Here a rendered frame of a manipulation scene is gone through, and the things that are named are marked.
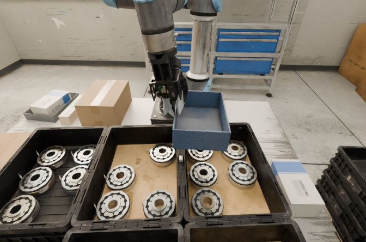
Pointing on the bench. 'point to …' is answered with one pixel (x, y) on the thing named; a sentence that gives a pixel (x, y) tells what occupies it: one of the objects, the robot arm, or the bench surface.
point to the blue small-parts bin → (202, 122)
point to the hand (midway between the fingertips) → (175, 111)
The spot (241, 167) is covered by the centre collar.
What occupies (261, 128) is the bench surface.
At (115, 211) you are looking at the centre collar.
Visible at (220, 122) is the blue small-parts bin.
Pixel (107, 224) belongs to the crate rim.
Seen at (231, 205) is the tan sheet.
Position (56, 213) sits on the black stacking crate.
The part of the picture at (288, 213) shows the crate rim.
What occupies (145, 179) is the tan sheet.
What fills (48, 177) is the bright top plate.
